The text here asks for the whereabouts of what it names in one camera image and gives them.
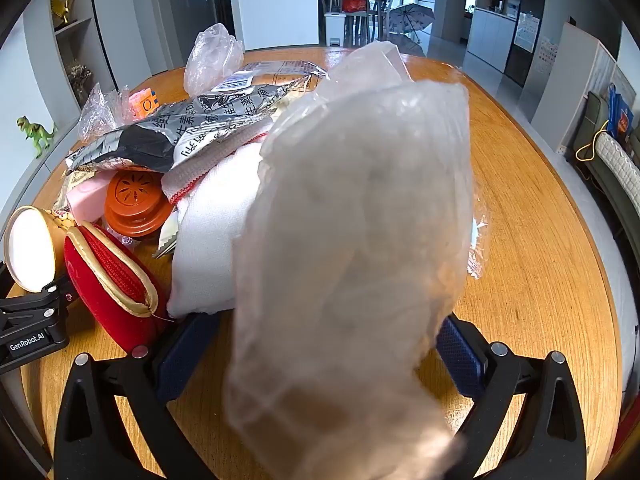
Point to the white panel board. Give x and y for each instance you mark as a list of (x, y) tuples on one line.
[(565, 90)]

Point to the gold eagle statue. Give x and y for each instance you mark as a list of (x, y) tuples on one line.
[(64, 7)]

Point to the white wall shelf unit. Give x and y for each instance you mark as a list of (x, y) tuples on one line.
[(82, 45)]

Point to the crumpled clear plastic wrap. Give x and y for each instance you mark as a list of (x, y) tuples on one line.
[(100, 115)]

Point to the pink block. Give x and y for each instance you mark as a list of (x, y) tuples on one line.
[(87, 197)]

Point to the dark green sofa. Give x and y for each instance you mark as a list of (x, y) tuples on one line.
[(615, 185)]

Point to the red zip pouch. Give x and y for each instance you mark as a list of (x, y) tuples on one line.
[(105, 295)]

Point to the open patterned umbrella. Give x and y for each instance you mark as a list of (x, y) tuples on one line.
[(410, 17)]

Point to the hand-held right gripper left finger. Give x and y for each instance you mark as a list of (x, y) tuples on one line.
[(185, 355)]

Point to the brown paper envelope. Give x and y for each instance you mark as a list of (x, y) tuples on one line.
[(280, 72)]

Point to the blue bag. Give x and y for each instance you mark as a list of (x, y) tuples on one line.
[(620, 112)]

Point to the low white cabinet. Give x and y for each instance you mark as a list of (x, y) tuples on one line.
[(45, 170)]

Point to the orange round lid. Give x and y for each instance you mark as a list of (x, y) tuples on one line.
[(135, 200)]

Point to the white green packet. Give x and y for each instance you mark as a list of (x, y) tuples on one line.
[(167, 240)]

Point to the white quilted cushion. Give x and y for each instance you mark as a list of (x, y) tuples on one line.
[(617, 160)]

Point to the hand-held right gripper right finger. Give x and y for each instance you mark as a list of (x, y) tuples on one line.
[(460, 360)]

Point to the flat clear wrapper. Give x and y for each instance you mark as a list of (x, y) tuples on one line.
[(479, 240)]

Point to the wooden dining chair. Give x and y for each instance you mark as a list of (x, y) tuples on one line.
[(380, 10)]

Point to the white cloth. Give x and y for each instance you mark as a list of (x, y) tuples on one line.
[(210, 240)]

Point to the white kitchen cabinet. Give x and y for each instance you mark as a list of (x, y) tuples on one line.
[(492, 35)]

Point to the orange cube toy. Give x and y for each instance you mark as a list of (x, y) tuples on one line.
[(145, 105)]

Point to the silver black foil packet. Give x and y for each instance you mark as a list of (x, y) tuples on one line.
[(165, 130)]

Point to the white pedal bin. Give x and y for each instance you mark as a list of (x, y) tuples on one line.
[(334, 27)]

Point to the dried flower decoration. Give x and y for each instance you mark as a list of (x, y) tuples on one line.
[(80, 80)]

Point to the small clear plastic bag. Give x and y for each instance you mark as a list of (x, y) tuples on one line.
[(212, 60)]

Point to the round gold compact mirror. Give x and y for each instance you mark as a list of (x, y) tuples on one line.
[(27, 250)]

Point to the large clear plastic bag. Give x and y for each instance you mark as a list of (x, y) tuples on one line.
[(350, 235)]

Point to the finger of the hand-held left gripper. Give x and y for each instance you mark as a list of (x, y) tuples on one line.
[(47, 292)]

